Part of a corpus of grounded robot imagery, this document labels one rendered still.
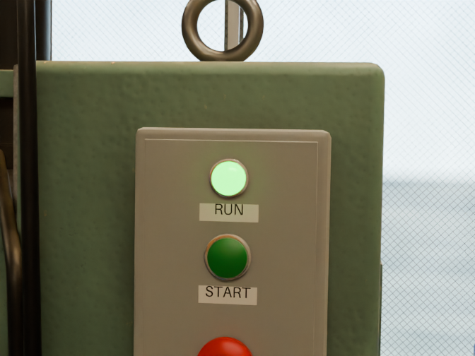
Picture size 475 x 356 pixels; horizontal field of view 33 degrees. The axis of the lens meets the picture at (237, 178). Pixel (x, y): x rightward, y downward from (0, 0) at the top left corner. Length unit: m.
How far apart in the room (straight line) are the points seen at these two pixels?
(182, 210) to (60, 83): 0.13
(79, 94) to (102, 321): 0.14
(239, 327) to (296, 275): 0.04
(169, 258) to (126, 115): 0.10
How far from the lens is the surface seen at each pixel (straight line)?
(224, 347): 0.41
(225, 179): 0.40
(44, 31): 0.61
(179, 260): 0.41
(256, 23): 0.57
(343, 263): 0.47
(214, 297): 0.41
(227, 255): 0.40
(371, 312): 0.47
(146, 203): 0.41
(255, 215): 0.40
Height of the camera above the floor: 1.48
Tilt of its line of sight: 3 degrees down
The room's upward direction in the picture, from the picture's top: 1 degrees clockwise
